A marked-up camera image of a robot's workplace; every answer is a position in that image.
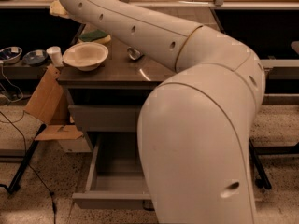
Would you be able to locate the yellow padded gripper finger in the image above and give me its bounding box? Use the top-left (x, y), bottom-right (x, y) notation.
top-left (50, 0), bottom-right (72, 19)

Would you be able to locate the green yellow sponge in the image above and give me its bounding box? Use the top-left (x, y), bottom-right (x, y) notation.
top-left (78, 30), bottom-right (111, 44)

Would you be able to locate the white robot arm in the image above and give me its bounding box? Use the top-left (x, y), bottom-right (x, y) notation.
top-left (59, 0), bottom-right (265, 224)

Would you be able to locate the grey drawer cabinet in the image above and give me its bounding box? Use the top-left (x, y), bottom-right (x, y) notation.
top-left (59, 38), bottom-right (174, 147)

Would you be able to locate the grey middle drawer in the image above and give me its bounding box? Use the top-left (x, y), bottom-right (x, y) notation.
top-left (69, 105), bottom-right (140, 132)

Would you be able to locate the grey open bottom drawer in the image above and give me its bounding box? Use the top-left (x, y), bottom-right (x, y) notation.
top-left (73, 133), bottom-right (154, 211)

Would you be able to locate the white paper cup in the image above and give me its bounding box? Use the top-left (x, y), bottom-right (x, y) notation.
top-left (46, 46), bottom-right (63, 67)

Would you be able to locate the white blue bowl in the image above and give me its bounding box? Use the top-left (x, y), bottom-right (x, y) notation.
top-left (0, 47), bottom-right (22, 64)

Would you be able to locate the silver blue soda can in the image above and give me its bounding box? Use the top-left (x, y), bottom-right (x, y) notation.
top-left (127, 47), bottom-right (143, 61)

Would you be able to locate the brown cardboard box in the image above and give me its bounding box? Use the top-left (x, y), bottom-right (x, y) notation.
top-left (24, 64), bottom-right (92, 152)

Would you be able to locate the black left stand leg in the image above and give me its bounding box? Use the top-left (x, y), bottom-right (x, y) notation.
top-left (0, 124), bottom-right (46, 194)

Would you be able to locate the black stand leg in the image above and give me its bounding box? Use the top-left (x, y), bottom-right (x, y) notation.
top-left (0, 124), bottom-right (46, 194)
top-left (249, 140), bottom-right (299, 189)

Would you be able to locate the black right stand leg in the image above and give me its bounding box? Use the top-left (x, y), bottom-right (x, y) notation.
top-left (249, 140), bottom-right (299, 189)

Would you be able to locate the black floor cable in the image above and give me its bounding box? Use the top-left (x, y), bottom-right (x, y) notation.
top-left (0, 110), bottom-right (58, 224)

